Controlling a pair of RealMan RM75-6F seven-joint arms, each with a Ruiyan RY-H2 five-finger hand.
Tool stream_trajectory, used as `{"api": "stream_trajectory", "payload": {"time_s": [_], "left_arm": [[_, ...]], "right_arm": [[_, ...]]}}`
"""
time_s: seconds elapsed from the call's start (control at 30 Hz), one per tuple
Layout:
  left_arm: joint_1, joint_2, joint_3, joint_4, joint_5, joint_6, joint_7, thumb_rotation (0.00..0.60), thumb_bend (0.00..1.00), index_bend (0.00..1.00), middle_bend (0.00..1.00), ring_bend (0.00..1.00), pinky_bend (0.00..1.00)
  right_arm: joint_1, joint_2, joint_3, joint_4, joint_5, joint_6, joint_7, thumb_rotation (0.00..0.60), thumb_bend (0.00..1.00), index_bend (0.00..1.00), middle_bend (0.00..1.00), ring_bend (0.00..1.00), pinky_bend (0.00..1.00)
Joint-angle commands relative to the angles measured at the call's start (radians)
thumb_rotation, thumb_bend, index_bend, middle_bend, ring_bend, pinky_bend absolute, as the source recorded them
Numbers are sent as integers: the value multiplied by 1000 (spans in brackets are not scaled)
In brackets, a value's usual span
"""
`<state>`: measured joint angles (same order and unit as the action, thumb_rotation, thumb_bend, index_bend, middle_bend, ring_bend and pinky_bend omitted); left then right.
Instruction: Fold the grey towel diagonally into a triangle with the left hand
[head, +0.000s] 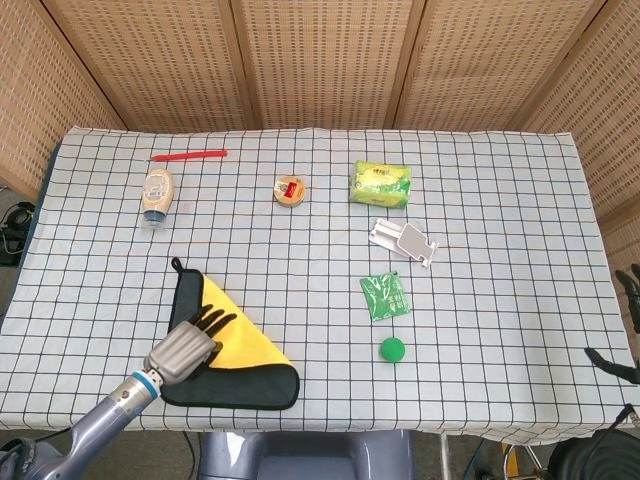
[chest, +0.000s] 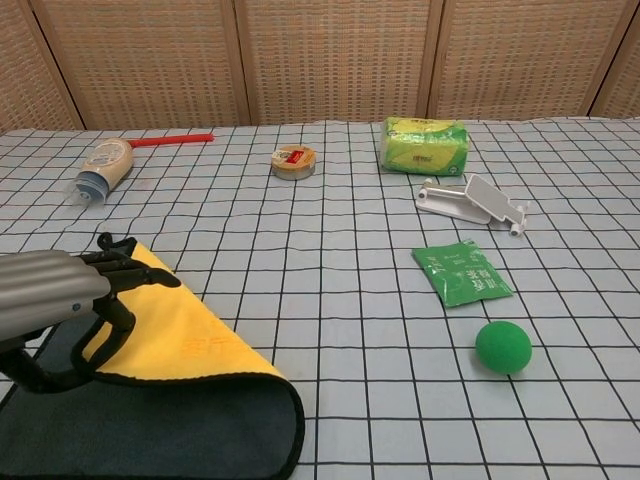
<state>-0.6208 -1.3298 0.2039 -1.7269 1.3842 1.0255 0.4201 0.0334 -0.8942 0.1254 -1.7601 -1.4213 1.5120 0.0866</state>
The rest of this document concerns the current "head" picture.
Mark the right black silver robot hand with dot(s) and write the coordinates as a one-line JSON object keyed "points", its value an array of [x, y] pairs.
{"points": [[627, 325]]}

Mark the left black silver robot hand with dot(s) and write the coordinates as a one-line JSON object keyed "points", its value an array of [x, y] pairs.
{"points": [[187, 345]]}

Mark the dark grey cleaning cloth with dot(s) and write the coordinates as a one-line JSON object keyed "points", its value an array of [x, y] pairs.
{"points": [[240, 360]]}

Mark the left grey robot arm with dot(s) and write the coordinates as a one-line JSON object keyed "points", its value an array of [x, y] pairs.
{"points": [[95, 425]]}

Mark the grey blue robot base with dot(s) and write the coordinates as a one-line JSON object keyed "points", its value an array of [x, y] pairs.
{"points": [[305, 455]]}

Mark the black round robot joint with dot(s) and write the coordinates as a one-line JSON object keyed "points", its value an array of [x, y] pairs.
{"points": [[595, 457]]}

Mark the beige squeeze bottle blue cap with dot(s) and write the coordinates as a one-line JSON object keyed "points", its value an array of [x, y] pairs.
{"points": [[158, 196]]}

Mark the white black grid tablecloth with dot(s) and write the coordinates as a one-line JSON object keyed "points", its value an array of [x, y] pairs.
{"points": [[450, 325]]}

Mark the round tin red label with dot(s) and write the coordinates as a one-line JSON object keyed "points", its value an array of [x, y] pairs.
{"points": [[289, 191]]}

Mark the red plastic pen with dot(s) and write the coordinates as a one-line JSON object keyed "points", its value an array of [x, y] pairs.
{"points": [[190, 155]]}

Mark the green snack sachet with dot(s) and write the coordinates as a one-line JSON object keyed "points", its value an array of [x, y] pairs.
{"points": [[385, 297]]}

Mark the green ball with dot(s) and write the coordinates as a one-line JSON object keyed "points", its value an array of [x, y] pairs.
{"points": [[392, 349]]}

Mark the white folding phone stand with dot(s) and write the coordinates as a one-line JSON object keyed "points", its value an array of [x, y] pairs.
{"points": [[405, 243]]}

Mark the green yellow tissue pack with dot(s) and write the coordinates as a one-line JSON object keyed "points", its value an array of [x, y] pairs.
{"points": [[382, 183]]}

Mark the wooden woven folding screen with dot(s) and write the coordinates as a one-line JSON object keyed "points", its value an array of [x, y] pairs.
{"points": [[320, 60]]}

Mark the chrome yellow stool frame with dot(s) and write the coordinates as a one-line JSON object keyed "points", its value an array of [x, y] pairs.
{"points": [[520, 462]]}

